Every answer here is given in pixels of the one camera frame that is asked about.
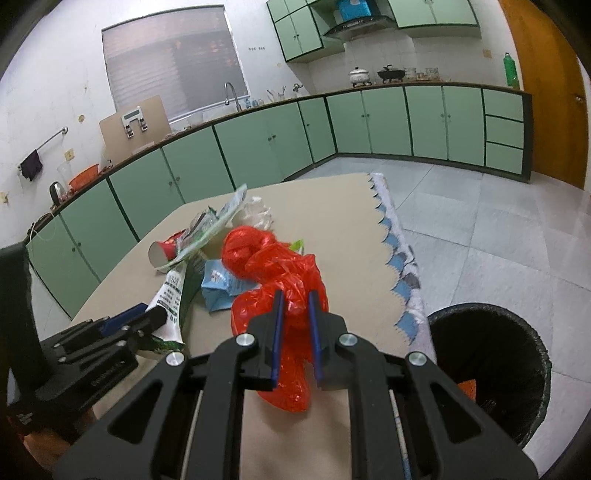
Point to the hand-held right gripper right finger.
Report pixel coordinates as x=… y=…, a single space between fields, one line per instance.
x=313 y=332

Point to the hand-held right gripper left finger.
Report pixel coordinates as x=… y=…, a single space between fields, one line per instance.
x=277 y=337

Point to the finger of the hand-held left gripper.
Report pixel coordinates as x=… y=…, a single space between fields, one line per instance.
x=152 y=318
x=122 y=316

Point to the red paper cup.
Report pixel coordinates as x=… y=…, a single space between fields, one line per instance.
x=159 y=254

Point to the blue white milk carton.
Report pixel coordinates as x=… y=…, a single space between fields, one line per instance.
x=217 y=286

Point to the red plastic bag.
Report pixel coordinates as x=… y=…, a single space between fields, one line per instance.
x=268 y=263

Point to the clear green wrapper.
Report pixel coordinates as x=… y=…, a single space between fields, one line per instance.
x=217 y=217

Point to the white plastic bag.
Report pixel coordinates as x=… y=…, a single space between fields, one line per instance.
x=254 y=214

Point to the orange foam fruit net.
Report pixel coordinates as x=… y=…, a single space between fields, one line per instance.
x=468 y=388

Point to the black lined trash bin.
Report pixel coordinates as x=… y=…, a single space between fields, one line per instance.
x=498 y=350

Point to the small green white packet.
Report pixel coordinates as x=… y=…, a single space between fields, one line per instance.
x=298 y=247

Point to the table with beige cloth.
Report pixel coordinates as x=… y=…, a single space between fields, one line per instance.
x=332 y=217

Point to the steel kettle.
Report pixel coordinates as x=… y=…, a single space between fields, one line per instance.
x=56 y=194

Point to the orange basket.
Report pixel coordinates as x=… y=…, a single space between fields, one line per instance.
x=84 y=177

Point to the dark cloth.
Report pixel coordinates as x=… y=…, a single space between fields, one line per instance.
x=30 y=165

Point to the brown board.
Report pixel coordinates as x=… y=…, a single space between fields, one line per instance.
x=111 y=138

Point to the green lower kitchen cabinets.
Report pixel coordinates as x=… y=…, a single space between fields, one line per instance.
x=383 y=120

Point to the green kitchen cabinets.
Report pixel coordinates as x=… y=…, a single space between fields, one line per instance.
x=300 y=32
x=383 y=120

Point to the chrome faucet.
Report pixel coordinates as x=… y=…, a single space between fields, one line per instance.
x=235 y=97

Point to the utensil holder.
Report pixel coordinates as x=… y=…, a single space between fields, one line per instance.
x=277 y=96

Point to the grey window blind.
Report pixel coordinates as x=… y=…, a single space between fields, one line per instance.
x=171 y=64

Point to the white cooking pot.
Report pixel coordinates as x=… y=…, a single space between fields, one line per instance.
x=359 y=76

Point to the black wok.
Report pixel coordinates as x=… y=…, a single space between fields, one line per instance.
x=391 y=74

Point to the green upper kitchen cabinets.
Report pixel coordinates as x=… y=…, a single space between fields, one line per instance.
x=300 y=32

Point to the black range hood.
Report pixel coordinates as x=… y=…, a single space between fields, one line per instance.
x=355 y=28

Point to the blue box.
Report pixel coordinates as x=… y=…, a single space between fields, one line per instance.
x=354 y=10

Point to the green plastic bottle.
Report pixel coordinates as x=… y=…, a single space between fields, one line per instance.
x=511 y=71

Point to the metal towel rail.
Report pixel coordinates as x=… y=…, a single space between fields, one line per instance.
x=51 y=138

